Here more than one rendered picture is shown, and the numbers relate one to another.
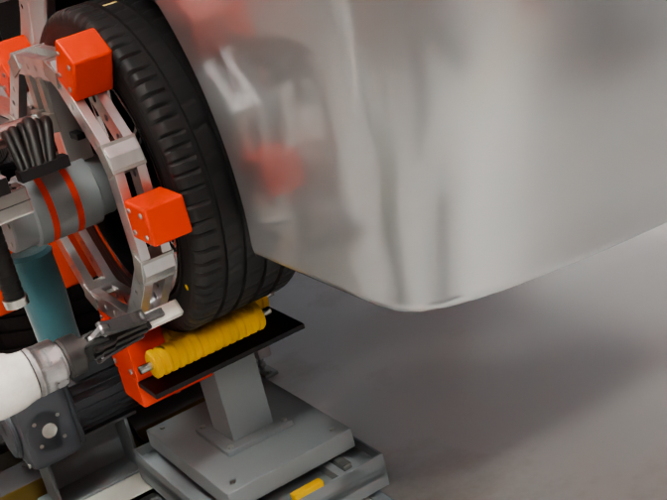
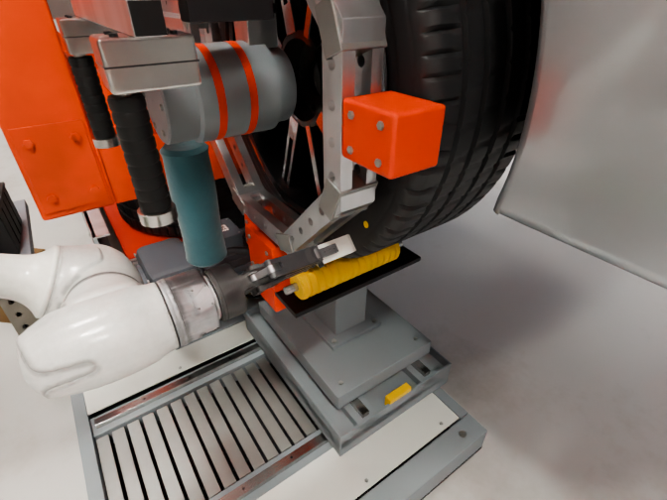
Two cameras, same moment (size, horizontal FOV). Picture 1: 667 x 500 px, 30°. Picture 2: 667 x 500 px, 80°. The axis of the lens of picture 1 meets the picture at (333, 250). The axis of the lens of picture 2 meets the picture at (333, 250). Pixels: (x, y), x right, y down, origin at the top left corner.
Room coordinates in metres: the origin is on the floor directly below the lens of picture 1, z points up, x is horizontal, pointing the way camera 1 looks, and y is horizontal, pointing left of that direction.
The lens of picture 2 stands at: (1.58, 0.40, 0.99)
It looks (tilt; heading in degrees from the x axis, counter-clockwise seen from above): 33 degrees down; 353
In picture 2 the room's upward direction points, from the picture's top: straight up
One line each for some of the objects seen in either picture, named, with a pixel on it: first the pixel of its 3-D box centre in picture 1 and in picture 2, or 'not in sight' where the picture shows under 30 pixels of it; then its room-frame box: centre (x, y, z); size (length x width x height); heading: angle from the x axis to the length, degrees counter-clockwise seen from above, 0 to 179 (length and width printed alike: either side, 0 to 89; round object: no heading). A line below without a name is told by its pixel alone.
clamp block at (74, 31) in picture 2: not in sight; (93, 33); (2.35, 0.69, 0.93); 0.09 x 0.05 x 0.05; 118
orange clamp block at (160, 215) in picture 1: (157, 216); (389, 132); (2.02, 0.28, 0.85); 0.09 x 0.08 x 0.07; 28
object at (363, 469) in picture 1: (255, 465); (339, 344); (2.37, 0.28, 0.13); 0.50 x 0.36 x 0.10; 28
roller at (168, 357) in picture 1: (205, 339); (347, 265); (2.24, 0.28, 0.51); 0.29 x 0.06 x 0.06; 118
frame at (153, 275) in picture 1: (86, 187); (261, 86); (2.30, 0.43, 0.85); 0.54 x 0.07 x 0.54; 28
